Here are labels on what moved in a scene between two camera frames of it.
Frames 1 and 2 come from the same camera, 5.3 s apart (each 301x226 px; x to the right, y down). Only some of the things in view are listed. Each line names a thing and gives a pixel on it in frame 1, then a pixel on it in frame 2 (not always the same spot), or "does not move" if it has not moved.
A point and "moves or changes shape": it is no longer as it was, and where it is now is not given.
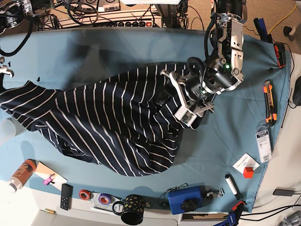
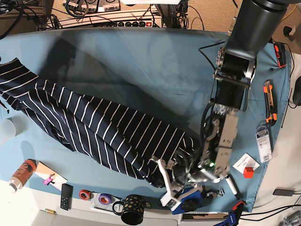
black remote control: (67, 196) does not move
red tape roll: (84, 194) does not move
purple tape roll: (104, 198) does not move
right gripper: (191, 92) -> (181, 173)
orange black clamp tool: (280, 49) does not move
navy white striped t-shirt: (127, 125) moves or changes shape
